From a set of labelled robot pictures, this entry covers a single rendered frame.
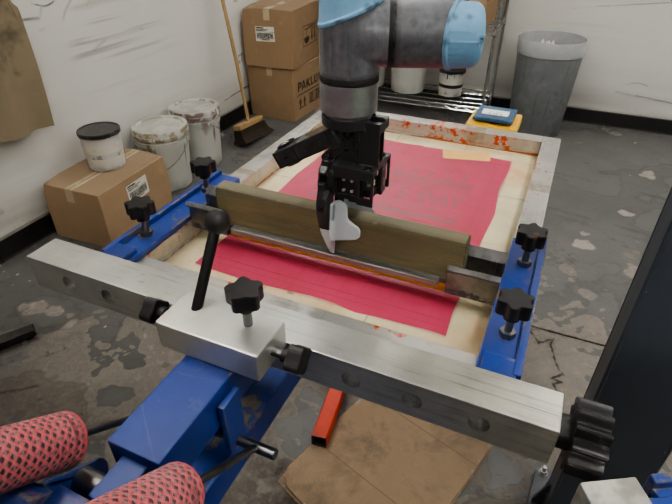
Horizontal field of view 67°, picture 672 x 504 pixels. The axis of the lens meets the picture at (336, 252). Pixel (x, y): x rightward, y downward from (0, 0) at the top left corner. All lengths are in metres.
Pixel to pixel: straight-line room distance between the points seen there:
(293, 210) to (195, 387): 0.34
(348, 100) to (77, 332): 1.85
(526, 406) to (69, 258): 0.59
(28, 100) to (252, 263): 2.11
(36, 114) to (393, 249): 2.31
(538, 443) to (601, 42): 3.96
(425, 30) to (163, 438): 0.50
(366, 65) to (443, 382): 0.37
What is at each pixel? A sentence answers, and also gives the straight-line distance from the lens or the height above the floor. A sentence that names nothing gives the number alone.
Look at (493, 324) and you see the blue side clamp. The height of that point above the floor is 1.00.
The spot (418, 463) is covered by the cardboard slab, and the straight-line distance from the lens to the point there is 1.71.
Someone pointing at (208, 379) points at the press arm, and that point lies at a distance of 0.55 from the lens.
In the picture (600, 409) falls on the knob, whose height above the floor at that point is 1.05.
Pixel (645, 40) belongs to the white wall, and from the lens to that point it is 4.38.
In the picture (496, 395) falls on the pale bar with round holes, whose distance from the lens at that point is 0.54.
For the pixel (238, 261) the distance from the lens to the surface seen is 0.84.
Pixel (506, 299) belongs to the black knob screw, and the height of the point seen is 1.06.
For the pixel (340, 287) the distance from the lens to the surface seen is 0.78.
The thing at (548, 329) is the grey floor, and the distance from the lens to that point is 2.27.
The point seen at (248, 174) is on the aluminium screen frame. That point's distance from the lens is 1.04.
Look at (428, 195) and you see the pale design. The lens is 1.04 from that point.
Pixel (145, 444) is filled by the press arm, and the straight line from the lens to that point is 0.51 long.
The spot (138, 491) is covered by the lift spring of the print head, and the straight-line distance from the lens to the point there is 0.42.
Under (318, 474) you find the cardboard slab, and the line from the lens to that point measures 1.67.
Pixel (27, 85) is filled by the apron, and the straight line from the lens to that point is 2.81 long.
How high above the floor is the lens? 1.44
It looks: 35 degrees down
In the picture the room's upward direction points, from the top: straight up
